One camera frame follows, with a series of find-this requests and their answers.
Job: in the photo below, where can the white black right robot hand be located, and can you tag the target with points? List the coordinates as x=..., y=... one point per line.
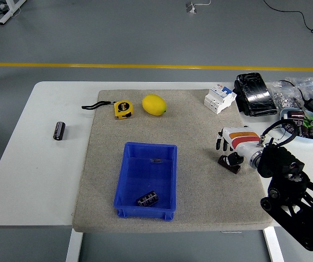
x=242, y=142

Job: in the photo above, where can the yellow tape measure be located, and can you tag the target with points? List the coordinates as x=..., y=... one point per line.
x=123, y=109

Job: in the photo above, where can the grey-brown mat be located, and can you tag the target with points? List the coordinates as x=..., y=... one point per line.
x=186, y=131

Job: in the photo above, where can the clear bag of nuts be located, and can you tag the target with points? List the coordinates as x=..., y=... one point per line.
x=282, y=98

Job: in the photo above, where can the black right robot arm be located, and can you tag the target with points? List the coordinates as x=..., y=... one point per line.
x=279, y=163

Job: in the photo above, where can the dark cylindrical battery white print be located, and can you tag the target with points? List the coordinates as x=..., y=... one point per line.
x=147, y=198

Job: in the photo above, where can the yellow lemon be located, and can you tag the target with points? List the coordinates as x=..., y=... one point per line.
x=154, y=104

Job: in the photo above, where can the yellow floor tape line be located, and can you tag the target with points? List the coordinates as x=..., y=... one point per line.
x=145, y=66

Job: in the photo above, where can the dark brown cylindrical battery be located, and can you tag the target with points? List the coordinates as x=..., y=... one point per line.
x=222, y=161

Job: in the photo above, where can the white desk frame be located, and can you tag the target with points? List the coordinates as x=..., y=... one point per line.
x=10, y=6

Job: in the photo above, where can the brown capacitor white print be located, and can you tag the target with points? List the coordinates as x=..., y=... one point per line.
x=291, y=127

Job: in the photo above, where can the clear plastic bag of parts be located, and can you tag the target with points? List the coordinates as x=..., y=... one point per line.
x=312, y=87

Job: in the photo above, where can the green terminal plugs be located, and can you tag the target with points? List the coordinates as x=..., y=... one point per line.
x=309, y=121

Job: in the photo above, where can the large brown capacitor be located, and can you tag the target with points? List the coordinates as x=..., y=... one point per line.
x=296, y=114

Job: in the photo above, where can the blue plastic box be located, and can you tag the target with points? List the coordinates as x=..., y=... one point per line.
x=145, y=174

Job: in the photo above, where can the white circuit breaker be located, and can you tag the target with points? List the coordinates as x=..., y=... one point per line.
x=217, y=99

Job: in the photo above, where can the dark cylindrical battery grey stripe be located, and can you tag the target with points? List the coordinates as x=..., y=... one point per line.
x=59, y=131

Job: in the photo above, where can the white table leg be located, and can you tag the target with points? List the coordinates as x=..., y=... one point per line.
x=273, y=245
x=74, y=245

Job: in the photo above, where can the black wrapped pack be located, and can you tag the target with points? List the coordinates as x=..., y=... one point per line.
x=254, y=94

